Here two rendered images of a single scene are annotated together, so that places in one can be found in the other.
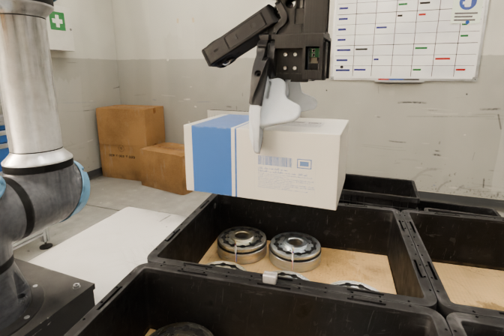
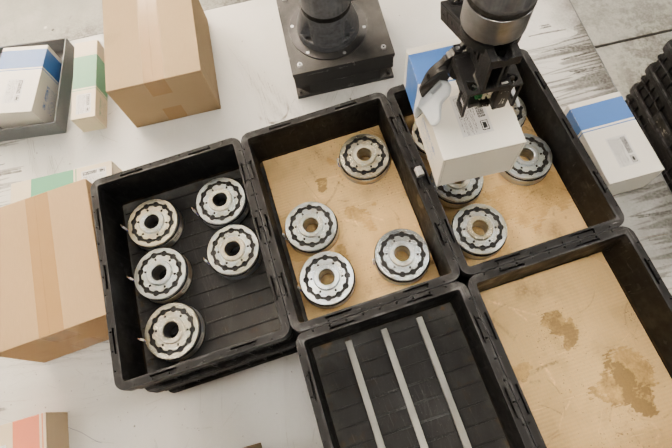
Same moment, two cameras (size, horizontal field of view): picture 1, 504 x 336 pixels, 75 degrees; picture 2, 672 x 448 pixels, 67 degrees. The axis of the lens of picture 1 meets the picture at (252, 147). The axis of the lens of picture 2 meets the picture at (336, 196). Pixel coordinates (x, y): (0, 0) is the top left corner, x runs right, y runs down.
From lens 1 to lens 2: 0.66 m
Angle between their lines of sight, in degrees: 69
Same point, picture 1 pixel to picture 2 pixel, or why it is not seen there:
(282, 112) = (430, 113)
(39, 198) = not seen: outside the picture
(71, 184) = not seen: outside the picture
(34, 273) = (372, 11)
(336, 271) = (527, 202)
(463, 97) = not seen: outside the picture
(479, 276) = (620, 320)
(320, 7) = (484, 72)
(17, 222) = not seen: outside the picture
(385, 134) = not seen: outside the picture
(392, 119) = not seen: outside the picture
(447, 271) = (605, 292)
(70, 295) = (374, 52)
